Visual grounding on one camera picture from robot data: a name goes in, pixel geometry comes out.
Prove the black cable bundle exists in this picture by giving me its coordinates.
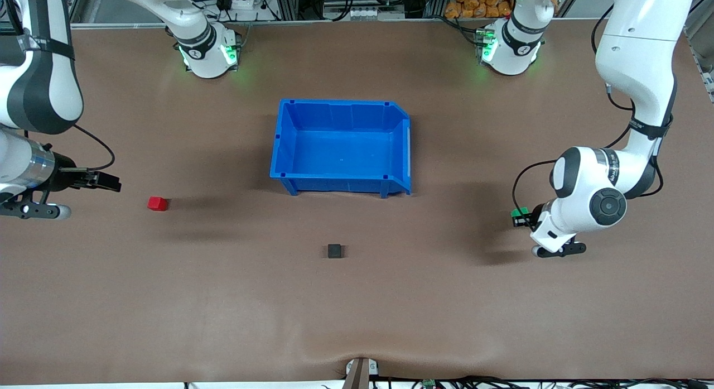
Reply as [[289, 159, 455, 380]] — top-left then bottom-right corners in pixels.
[[374, 376, 714, 389]]

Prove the metal table clamp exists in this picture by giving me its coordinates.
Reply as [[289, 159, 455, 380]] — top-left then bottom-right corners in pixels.
[[345, 357, 380, 389]]

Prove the blue plastic storage bin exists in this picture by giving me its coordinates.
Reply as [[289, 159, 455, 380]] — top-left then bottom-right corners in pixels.
[[270, 99, 412, 198]]

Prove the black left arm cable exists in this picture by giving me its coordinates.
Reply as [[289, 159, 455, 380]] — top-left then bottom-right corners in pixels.
[[512, 7, 665, 212]]

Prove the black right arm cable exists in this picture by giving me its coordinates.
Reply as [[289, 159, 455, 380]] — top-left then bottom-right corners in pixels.
[[71, 124, 116, 172]]

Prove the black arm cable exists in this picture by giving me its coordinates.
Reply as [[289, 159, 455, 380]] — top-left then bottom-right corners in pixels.
[[512, 7, 665, 212], [71, 124, 116, 172]]

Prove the orange packaged goods pile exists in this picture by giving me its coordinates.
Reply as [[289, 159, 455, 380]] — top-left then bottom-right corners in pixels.
[[445, 0, 517, 19]]

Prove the brown table mat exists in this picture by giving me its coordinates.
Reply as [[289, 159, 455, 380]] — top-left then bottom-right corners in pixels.
[[0, 18, 714, 385]]

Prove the white power strip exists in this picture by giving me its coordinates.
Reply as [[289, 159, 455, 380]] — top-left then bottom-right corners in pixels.
[[220, 0, 263, 22]]

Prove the aluminium frame rail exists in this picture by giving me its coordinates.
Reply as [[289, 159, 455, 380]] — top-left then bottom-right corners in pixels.
[[685, 0, 714, 102]]

